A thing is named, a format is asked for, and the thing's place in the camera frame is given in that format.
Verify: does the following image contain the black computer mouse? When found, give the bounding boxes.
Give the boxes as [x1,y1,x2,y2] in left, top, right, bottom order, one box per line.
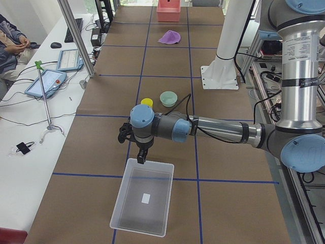
[50,42,62,49]

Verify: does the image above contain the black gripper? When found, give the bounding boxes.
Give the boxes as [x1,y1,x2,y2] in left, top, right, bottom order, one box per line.
[135,138,154,164]

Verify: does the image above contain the blue teach pendant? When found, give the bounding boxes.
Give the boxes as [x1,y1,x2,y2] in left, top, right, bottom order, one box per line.
[24,69,67,98]
[56,49,84,72]

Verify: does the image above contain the black power adapter box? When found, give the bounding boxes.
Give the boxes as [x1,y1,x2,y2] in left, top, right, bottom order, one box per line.
[90,28,102,47]

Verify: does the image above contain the white camera stand column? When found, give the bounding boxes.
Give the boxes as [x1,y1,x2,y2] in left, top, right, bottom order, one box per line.
[201,0,255,90]

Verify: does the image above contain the purple microfiber cloth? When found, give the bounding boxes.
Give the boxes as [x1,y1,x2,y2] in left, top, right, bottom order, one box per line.
[158,30,181,45]

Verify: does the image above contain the yellow plastic cup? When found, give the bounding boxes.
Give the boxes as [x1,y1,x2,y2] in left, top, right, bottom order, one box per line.
[141,98,153,108]

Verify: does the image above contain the metal stand with green clip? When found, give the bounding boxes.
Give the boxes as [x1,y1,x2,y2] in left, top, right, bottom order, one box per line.
[35,61,64,144]

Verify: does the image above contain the blue teach pendant near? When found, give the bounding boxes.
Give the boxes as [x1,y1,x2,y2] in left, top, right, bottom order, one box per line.
[24,69,67,98]

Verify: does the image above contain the clear plastic storage box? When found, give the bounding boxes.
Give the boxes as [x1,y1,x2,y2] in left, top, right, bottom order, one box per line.
[110,158,174,237]

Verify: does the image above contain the small black device with cable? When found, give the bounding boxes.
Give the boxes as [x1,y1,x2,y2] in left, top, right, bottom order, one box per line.
[16,141,35,155]

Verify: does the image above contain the blue teach pendant far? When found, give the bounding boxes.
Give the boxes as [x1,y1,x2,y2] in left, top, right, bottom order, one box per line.
[56,49,84,72]

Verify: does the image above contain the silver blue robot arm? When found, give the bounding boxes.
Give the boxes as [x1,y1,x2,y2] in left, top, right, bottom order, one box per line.
[119,1,324,173]

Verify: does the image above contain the mint green bowl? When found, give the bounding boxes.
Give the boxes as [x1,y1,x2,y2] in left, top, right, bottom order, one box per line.
[159,91,178,107]

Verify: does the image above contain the pink plastic bin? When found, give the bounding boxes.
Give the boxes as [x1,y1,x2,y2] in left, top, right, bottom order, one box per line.
[156,0,181,22]

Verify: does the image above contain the aluminium equipment frame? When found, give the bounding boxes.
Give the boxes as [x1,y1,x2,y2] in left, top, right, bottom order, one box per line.
[243,0,325,244]

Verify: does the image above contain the black keyboard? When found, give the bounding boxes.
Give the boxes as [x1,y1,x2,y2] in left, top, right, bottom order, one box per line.
[64,18,84,43]

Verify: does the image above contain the aluminium frame post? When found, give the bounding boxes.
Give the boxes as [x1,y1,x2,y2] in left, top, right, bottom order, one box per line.
[57,0,95,78]

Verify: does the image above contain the seated person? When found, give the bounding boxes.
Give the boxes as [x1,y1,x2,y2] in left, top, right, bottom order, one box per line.
[0,14,41,82]

